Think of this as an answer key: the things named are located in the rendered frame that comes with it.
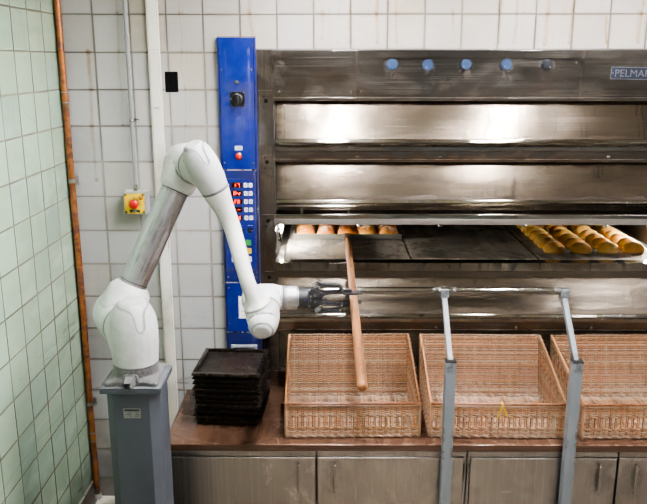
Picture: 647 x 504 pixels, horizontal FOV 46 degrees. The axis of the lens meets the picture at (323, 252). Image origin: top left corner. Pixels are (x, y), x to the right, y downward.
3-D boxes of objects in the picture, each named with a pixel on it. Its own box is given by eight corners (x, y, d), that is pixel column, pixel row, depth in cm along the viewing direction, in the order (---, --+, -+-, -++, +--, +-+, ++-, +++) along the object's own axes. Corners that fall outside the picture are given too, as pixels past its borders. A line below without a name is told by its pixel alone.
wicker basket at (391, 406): (287, 388, 354) (286, 332, 347) (408, 388, 354) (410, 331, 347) (282, 439, 306) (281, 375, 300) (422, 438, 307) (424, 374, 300)
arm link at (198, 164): (236, 181, 265) (220, 176, 276) (214, 135, 257) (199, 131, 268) (204, 200, 260) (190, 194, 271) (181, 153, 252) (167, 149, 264)
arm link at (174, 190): (94, 340, 263) (79, 321, 282) (136, 353, 272) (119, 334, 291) (185, 137, 265) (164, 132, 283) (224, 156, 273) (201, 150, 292)
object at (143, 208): (127, 211, 336) (126, 189, 333) (150, 211, 335) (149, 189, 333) (123, 215, 328) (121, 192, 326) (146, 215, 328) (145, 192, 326)
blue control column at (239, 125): (264, 351, 554) (258, 45, 501) (286, 351, 554) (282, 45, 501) (231, 500, 367) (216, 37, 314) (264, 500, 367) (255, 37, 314)
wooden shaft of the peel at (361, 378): (367, 393, 210) (368, 383, 209) (357, 393, 210) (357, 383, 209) (350, 243, 375) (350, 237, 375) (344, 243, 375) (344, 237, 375)
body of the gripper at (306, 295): (298, 283, 290) (323, 283, 290) (298, 305, 292) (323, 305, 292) (297, 289, 282) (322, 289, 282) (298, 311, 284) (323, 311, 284)
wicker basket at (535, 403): (415, 388, 354) (417, 332, 347) (537, 389, 353) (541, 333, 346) (427, 438, 307) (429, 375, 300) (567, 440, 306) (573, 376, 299)
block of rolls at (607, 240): (514, 226, 413) (514, 216, 411) (602, 227, 412) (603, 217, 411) (545, 254, 354) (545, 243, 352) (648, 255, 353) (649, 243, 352)
